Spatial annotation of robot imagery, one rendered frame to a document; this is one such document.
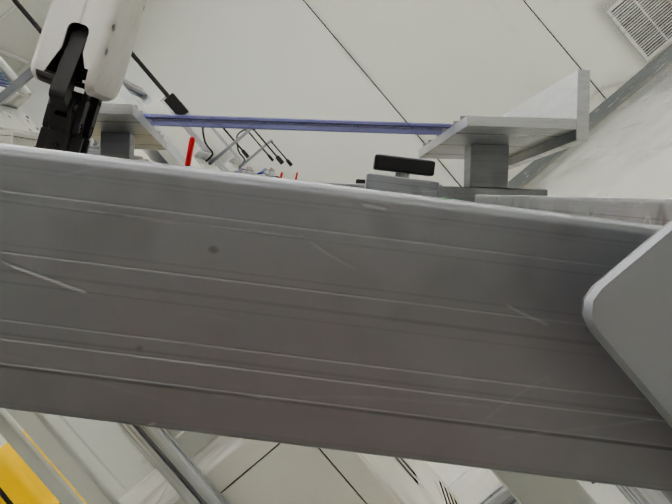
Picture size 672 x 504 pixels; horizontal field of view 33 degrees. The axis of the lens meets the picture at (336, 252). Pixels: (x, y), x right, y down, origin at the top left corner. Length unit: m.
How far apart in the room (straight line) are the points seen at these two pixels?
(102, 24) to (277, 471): 1.05
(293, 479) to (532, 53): 6.94
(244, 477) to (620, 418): 1.52
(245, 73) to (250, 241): 8.17
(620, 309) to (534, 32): 8.32
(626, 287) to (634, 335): 0.01
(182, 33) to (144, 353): 8.25
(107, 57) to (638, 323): 0.66
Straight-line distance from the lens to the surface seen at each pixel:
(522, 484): 1.22
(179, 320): 0.27
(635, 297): 0.23
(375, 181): 0.95
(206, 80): 8.46
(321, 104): 8.38
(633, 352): 0.23
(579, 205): 0.53
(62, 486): 2.53
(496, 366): 0.27
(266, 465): 1.77
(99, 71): 0.85
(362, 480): 1.77
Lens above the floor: 0.81
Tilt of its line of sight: 2 degrees down
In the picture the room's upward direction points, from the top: 40 degrees counter-clockwise
